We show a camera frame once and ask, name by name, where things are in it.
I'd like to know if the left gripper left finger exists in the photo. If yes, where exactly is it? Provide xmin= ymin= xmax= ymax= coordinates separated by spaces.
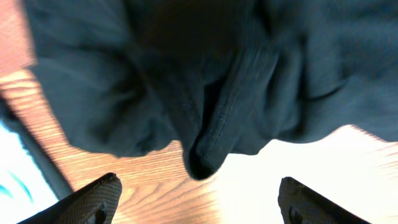
xmin=18 ymin=173 xmax=123 ymax=224

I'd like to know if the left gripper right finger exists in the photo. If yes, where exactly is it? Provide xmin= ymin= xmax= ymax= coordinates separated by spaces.
xmin=278 ymin=177 xmax=370 ymax=224

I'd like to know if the black t-shirt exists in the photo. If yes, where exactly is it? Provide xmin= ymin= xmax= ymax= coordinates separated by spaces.
xmin=21 ymin=0 xmax=397 ymax=180

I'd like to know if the light blue t-shirt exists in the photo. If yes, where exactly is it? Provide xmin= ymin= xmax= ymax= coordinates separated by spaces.
xmin=0 ymin=123 xmax=59 ymax=224

